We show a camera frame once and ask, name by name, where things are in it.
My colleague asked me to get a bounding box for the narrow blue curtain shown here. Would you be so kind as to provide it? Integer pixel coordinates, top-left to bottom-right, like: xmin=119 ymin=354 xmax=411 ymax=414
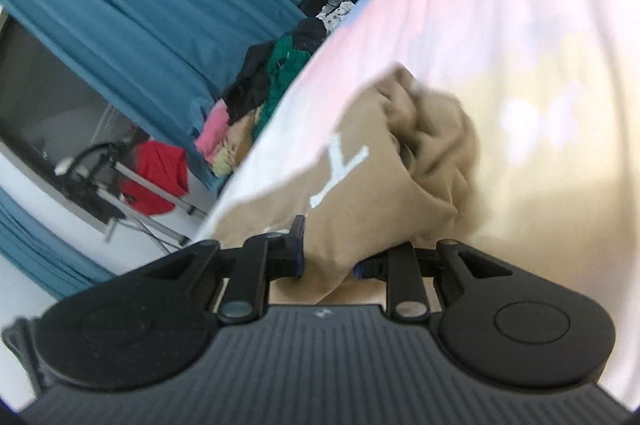
xmin=0 ymin=187 xmax=118 ymax=301

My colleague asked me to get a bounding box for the dark framed window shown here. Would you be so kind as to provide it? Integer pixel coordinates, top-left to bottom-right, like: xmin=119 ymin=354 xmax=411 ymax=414
xmin=0 ymin=17 xmax=136 ymax=206

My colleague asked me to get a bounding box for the bed with pastel blanket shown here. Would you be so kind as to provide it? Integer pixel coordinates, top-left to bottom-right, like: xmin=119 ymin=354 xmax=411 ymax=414
xmin=192 ymin=0 xmax=640 ymax=406

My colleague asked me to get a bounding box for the white black patterned cloth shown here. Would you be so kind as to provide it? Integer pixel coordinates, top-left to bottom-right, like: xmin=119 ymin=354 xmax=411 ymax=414
xmin=316 ymin=0 xmax=356 ymax=36

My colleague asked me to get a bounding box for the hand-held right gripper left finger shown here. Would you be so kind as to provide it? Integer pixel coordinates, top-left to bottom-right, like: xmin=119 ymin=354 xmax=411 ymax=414
xmin=142 ymin=215 xmax=307 ymax=325

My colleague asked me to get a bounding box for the red cloth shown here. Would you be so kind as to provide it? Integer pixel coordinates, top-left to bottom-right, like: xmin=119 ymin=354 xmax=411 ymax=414
xmin=121 ymin=141 xmax=190 ymax=216

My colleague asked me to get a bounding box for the pink cloth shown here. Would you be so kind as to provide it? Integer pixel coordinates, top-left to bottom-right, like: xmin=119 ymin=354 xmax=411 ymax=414
xmin=194 ymin=101 xmax=231 ymax=158

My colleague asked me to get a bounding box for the dark green cloth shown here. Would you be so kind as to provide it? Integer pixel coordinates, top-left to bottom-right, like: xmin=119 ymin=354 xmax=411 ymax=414
xmin=250 ymin=34 xmax=313 ymax=138

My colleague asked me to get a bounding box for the pale yellow cloth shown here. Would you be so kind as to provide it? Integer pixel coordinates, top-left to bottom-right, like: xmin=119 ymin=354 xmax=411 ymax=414
xmin=210 ymin=107 xmax=263 ymax=178

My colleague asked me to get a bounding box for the tan sweatshirt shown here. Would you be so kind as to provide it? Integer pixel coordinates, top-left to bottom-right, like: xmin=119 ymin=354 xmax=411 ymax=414
xmin=192 ymin=64 xmax=483 ymax=306

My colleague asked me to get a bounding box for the silver tripod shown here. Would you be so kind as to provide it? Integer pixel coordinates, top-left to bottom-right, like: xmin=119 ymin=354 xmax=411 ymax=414
xmin=54 ymin=127 xmax=208 ymax=251

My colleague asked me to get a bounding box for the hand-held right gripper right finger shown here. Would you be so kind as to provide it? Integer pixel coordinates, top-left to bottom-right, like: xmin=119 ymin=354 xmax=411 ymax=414
xmin=352 ymin=239 xmax=516 ymax=322

